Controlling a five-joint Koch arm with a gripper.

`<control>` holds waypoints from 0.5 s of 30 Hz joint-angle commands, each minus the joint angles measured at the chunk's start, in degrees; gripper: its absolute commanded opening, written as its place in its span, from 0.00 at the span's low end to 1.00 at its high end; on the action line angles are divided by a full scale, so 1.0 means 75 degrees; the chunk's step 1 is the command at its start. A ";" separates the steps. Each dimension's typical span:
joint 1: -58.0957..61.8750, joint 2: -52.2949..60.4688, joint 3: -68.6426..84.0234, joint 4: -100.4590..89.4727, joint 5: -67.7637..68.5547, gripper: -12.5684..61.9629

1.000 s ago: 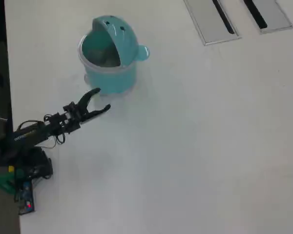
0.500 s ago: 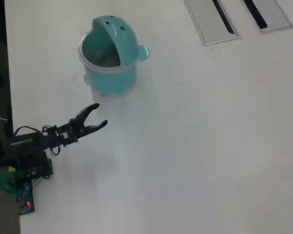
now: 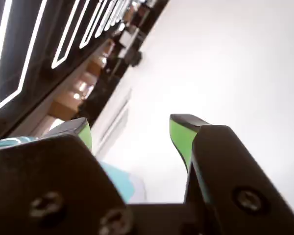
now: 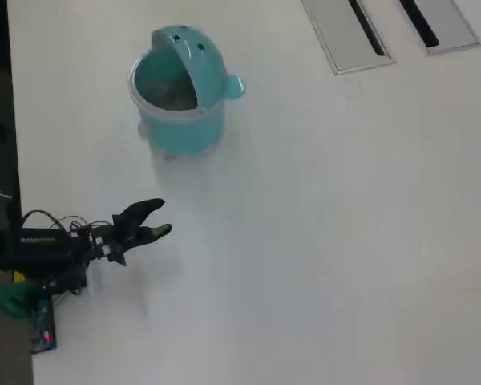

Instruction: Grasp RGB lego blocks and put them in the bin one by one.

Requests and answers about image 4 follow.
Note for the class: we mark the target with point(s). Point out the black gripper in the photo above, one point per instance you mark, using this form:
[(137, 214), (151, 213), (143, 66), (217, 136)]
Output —
[(104, 240)]

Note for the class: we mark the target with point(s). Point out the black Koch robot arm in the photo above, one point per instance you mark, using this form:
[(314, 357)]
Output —
[(40, 250)]

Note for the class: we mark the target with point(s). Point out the teal whale-shaped bin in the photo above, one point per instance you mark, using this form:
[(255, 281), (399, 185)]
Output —
[(184, 128)]

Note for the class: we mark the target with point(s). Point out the small yellow connector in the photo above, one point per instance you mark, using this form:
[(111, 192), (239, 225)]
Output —
[(19, 276)]

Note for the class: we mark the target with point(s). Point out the blue controller circuit board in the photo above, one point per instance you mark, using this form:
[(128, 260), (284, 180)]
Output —
[(44, 327)]

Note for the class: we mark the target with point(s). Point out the green table clamp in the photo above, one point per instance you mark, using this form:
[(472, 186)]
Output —
[(12, 298)]

